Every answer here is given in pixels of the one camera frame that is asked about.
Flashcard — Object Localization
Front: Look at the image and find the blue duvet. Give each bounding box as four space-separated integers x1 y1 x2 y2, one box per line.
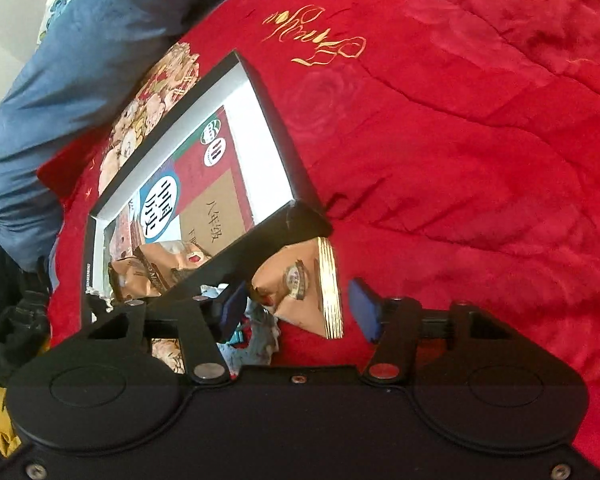
0 0 277 272

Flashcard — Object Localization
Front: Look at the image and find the colourful book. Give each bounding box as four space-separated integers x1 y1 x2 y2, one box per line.
105 105 257 281

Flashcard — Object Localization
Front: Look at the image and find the black garment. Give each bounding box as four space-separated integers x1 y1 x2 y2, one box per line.
0 237 57 388

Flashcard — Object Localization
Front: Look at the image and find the yellow garment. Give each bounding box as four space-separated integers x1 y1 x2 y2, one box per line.
0 385 25 457

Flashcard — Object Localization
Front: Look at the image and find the gold snack packet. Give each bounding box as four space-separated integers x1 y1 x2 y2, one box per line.
107 255 167 302
250 236 347 339
135 239 217 292

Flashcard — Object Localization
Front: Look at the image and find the blue scrunchie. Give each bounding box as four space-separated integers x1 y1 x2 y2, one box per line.
200 282 284 367

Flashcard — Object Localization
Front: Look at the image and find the black shallow box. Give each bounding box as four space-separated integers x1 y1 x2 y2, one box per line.
81 51 334 327

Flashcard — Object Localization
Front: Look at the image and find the red printed blanket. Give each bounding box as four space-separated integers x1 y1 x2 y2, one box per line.
36 0 600 476

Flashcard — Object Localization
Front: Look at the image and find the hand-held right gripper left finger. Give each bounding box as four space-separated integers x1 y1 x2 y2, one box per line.
87 281 249 387

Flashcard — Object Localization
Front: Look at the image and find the floral print pillow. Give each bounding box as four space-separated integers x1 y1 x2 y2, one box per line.
37 0 89 44

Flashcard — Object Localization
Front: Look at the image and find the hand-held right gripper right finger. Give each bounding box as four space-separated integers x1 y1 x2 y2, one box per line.
348 279 522 387

